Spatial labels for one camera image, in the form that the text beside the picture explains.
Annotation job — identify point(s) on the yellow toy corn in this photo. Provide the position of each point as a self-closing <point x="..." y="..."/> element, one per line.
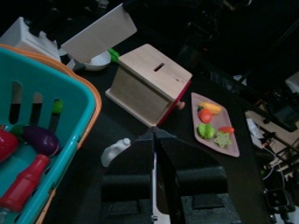
<point x="211" y="107"/>

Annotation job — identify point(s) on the green toy vegetable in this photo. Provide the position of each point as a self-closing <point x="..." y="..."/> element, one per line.
<point x="114" y="55"/>

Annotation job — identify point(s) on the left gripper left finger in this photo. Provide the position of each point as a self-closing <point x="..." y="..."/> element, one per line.
<point x="128" y="180"/>

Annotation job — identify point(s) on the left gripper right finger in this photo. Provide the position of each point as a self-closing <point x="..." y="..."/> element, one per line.
<point x="187" y="180"/>

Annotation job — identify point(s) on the red drawer with wooden knob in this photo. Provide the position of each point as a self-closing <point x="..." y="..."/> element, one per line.
<point x="172" y="106"/>

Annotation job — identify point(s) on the small white toy bottle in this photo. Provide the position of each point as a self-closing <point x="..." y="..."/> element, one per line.
<point x="114" y="151"/>

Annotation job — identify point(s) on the green toy starfruit slice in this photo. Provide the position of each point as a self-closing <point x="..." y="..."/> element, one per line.
<point x="222" y="140"/>

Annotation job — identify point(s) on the white knife block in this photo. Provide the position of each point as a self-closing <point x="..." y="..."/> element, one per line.
<point x="27" y="40"/>

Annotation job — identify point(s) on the teal basket with orange rim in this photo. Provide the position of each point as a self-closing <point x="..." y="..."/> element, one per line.
<point x="74" y="96"/>

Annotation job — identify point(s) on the purple toy eggplant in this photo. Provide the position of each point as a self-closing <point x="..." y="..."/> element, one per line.
<point x="43" y="140"/>

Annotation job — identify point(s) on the red toy tomato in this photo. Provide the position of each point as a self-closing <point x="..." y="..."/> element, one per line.
<point x="5" y="145"/>

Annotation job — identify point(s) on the pink wooden tray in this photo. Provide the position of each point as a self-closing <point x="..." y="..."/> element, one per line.
<point x="230" y="143"/>

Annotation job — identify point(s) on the wooden box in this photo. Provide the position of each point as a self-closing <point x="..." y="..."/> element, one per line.
<point x="147" y="78"/>

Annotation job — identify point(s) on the white bowl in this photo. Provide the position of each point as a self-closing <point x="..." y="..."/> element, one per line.
<point x="98" y="61"/>

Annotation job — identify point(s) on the black equipment box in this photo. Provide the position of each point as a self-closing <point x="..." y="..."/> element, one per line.
<point x="276" y="198"/>

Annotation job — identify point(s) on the red toy ketchup bottle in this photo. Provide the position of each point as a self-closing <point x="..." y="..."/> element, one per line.
<point x="24" y="183"/>

